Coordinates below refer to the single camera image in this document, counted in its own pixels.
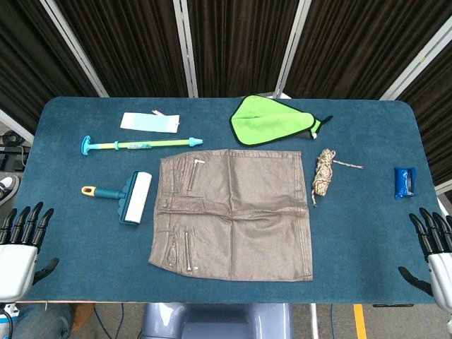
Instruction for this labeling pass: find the white table leg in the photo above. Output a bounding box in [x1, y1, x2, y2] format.
[309, 303, 320, 339]

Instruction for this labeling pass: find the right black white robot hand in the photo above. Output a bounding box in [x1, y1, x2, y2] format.
[398, 207, 452, 317]

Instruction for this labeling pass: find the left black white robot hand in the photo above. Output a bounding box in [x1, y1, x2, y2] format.
[0, 201, 60, 304]

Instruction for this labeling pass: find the blue jeans leg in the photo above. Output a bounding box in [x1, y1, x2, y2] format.
[12, 303, 73, 339]

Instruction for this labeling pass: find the blue plastic packet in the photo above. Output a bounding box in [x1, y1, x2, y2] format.
[393, 166, 417, 201]

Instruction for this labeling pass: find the beige braided rope bundle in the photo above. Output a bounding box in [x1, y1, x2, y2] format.
[310, 148, 364, 208]

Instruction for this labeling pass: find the dark curtain screen panel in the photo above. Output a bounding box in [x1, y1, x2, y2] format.
[186, 0, 301, 98]
[54, 0, 190, 98]
[285, 0, 452, 100]
[0, 0, 98, 135]
[398, 66, 452, 188]

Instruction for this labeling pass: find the blue felt table cover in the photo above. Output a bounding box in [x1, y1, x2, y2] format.
[0, 95, 446, 305]

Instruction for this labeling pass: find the white screen frame post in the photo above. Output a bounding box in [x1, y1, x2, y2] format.
[0, 108, 35, 142]
[379, 26, 452, 101]
[172, 0, 199, 98]
[39, 0, 109, 98]
[273, 0, 312, 99]

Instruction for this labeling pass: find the teal yellow-handled lint roller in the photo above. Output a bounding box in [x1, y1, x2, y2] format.
[81, 171, 153, 226]

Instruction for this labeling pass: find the white sneaker shoe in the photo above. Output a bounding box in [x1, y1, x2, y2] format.
[0, 174, 20, 208]

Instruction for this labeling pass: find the green hanging hand towel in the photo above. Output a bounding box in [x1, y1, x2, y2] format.
[230, 95, 334, 148]

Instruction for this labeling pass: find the black cable pile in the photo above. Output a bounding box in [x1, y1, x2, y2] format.
[0, 129, 31, 170]

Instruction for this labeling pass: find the brown zippered skirt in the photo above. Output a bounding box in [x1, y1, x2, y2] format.
[147, 148, 314, 283]

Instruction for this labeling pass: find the white paper tag card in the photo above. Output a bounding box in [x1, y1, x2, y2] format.
[119, 109, 181, 134]

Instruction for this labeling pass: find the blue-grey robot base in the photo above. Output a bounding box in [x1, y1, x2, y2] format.
[140, 302, 294, 339]

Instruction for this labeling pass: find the teal yellow water pump toy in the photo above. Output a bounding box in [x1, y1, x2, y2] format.
[80, 136, 204, 157]

